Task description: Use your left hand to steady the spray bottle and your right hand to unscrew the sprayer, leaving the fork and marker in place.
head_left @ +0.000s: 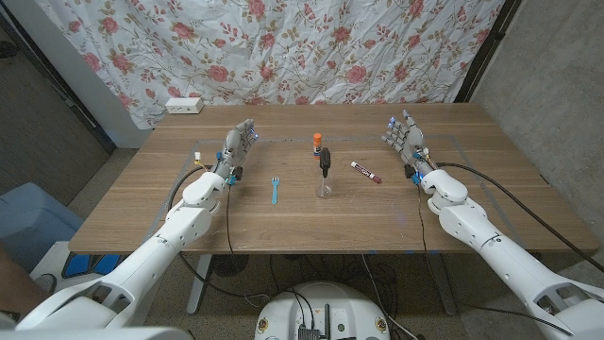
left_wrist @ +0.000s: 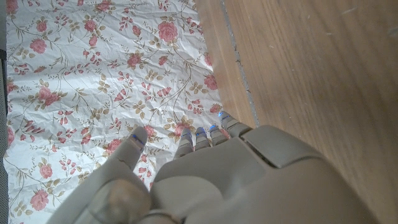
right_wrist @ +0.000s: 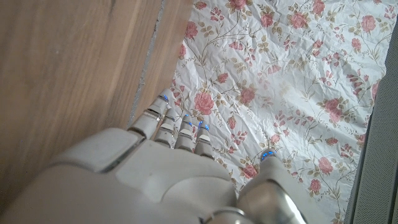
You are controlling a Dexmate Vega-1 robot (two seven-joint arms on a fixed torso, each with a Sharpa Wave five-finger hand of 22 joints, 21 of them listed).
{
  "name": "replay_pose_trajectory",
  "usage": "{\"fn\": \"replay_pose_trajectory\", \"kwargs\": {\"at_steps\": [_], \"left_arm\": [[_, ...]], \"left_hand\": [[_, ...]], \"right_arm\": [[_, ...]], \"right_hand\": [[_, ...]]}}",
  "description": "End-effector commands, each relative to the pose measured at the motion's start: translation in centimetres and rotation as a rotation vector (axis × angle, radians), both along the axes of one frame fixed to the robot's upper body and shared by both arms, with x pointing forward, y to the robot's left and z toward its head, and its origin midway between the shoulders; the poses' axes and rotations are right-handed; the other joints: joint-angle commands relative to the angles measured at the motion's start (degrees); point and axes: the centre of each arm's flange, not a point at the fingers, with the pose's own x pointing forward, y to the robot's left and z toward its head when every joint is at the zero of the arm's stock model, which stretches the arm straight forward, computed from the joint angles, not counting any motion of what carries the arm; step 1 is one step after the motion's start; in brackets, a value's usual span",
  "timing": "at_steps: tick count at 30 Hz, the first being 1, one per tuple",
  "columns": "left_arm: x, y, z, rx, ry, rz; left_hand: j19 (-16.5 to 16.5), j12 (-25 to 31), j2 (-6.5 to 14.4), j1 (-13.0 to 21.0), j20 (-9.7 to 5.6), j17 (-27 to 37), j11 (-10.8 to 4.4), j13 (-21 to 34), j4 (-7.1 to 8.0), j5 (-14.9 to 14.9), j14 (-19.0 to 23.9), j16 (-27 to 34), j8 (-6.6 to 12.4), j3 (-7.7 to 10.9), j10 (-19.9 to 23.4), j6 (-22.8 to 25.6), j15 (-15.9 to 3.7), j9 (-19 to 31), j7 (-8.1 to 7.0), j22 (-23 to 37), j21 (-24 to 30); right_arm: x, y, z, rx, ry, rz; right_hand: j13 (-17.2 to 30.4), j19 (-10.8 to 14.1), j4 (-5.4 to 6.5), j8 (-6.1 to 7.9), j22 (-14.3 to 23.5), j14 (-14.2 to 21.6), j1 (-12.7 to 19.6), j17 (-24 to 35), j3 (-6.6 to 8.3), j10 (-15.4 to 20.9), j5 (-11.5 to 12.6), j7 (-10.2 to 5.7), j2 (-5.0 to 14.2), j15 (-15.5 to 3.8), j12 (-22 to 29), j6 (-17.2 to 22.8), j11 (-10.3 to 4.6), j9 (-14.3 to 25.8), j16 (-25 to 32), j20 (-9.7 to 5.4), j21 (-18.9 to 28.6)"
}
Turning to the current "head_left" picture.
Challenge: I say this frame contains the blue plastic bin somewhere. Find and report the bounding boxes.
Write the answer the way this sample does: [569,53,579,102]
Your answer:
[0,182,85,274]

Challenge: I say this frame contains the thin black left wrist cable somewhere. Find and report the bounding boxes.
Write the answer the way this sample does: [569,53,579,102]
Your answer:
[224,183,237,256]

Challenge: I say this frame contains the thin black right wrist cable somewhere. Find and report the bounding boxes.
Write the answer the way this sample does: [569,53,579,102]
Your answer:
[415,183,443,284]

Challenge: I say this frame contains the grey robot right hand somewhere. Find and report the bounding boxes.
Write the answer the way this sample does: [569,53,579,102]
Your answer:
[380,109,438,183]

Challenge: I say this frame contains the white table leg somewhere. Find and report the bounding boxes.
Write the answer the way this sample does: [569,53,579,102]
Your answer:
[186,253,213,315]

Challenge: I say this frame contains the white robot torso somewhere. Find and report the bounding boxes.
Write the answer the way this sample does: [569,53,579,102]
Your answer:
[254,281,392,340]

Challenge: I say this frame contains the grey table leg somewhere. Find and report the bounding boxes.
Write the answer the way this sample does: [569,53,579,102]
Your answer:
[427,252,458,316]

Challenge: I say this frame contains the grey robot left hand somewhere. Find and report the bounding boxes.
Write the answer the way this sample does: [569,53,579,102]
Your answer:
[210,118,260,185]

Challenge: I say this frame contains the white floor board blue pads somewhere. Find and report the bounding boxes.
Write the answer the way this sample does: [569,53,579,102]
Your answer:
[28,240,141,284]

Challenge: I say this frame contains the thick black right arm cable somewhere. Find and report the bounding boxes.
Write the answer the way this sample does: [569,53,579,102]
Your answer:
[436,161,604,274]

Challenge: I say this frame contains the black door frame strip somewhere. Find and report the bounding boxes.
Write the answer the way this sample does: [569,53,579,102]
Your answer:
[0,11,117,155]

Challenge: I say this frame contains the grey shoe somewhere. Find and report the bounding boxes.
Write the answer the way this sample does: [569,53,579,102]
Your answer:
[33,273,58,294]

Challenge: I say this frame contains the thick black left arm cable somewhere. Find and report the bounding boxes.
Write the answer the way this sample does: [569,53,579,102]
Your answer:
[166,163,211,213]

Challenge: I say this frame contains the black backdrop pole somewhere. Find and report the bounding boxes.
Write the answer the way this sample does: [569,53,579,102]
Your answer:
[454,0,523,104]

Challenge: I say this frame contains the black round floor object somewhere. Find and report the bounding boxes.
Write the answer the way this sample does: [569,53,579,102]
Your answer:
[210,253,250,278]

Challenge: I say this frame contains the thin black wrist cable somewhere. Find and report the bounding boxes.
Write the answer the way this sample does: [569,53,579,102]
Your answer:
[224,183,237,256]
[415,183,443,284]

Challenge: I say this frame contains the white power strip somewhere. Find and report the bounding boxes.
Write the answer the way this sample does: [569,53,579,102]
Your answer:
[164,96,205,115]

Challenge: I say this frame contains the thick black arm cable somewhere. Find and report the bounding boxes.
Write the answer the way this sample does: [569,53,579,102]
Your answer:
[166,163,211,213]
[436,161,604,274]

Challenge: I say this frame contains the maroon dry-erase marker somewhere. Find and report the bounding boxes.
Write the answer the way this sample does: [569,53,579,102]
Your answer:
[349,161,383,185]

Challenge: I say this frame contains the floral fabric backdrop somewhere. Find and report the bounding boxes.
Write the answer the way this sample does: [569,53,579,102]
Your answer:
[35,0,506,129]

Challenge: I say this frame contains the person's brown leg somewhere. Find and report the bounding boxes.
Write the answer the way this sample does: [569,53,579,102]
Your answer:
[0,243,48,322]

